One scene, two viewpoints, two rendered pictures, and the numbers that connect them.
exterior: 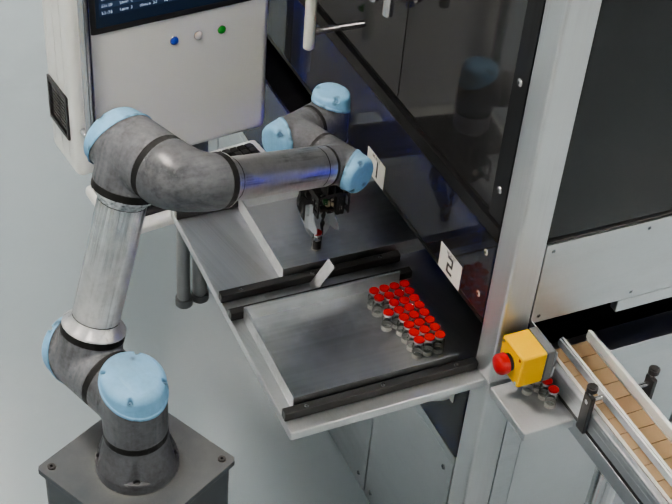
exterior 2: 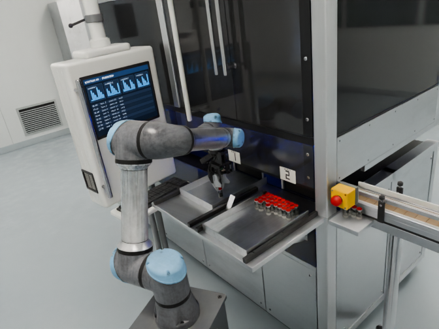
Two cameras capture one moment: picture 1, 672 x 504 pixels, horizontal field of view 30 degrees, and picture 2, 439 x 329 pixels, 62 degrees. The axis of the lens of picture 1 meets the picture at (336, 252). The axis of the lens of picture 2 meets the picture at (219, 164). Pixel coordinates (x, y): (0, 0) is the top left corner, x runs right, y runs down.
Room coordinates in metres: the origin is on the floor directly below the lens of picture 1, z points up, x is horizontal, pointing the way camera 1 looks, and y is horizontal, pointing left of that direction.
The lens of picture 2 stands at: (0.56, 0.27, 1.72)
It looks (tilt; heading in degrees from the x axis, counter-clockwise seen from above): 24 degrees down; 351
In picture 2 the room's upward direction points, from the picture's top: 8 degrees counter-clockwise
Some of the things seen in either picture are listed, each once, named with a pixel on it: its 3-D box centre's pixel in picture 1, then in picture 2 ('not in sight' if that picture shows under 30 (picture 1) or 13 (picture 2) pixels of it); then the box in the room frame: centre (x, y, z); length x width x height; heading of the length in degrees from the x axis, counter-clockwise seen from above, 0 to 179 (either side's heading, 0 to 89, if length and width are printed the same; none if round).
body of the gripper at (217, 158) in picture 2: (326, 182); (219, 161); (2.04, 0.03, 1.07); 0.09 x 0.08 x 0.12; 27
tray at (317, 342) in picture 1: (349, 336); (255, 220); (1.78, -0.04, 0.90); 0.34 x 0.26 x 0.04; 117
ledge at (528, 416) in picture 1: (538, 404); (353, 220); (1.67, -0.41, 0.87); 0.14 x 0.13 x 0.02; 117
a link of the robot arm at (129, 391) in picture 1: (131, 397); (166, 274); (1.51, 0.33, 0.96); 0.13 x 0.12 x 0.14; 49
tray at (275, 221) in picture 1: (333, 221); (223, 185); (2.13, 0.01, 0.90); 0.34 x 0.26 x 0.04; 117
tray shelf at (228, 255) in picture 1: (334, 287); (236, 207); (1.95, 0.00, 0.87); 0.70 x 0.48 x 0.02; 27
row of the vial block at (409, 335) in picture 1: (400, 321); (274, 207); (1.83, -0.14, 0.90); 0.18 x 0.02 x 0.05; 27
